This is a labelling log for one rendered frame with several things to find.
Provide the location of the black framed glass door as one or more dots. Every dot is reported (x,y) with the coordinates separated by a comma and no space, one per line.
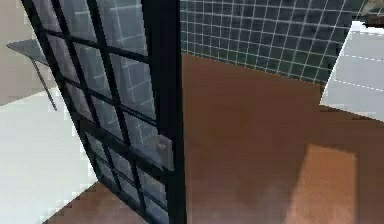
(166,83)

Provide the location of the grey thin-legged table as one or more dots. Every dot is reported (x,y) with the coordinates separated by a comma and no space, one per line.
(28,50)

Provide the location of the white cabinet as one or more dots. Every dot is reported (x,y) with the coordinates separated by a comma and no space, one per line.
(358,73)

